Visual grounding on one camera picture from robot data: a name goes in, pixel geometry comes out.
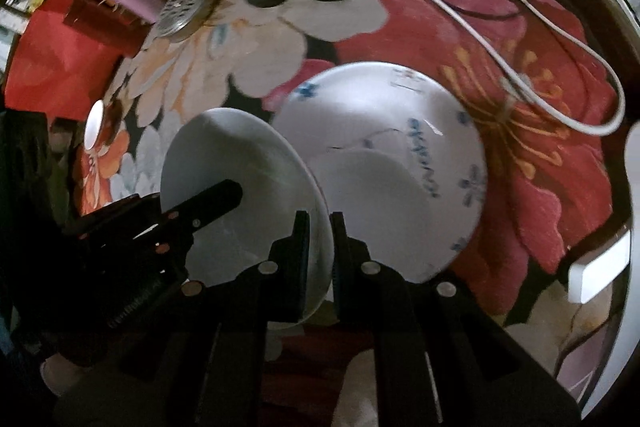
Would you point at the red bag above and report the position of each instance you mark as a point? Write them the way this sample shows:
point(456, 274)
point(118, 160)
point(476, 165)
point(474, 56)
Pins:
point(67, 56)

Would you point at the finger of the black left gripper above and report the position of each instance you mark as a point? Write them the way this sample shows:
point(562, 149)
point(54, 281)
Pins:
point(200, 210)

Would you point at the red bowl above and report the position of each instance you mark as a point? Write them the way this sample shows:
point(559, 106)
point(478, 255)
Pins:
point(102, 124)
point(227, 143)

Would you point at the person left hand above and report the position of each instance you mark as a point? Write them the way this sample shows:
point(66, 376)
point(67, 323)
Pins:
point(60, 375)

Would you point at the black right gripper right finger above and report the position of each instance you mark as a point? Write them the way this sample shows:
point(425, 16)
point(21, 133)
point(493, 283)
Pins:
point(364, 289)

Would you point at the red bowl plates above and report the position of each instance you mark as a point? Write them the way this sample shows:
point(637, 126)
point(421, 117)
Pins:
point(382, 205)

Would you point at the round metal perforated lid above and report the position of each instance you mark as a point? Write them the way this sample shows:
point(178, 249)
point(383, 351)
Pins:
point(181, 18)

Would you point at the white furniture edge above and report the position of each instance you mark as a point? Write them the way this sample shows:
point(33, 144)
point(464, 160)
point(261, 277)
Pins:
point(591, 273)

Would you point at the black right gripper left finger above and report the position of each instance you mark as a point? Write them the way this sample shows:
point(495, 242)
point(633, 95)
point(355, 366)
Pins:
point(275, 290)

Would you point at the medium bear lovable plate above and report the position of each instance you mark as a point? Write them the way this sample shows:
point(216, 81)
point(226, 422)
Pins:
point(408, 116)

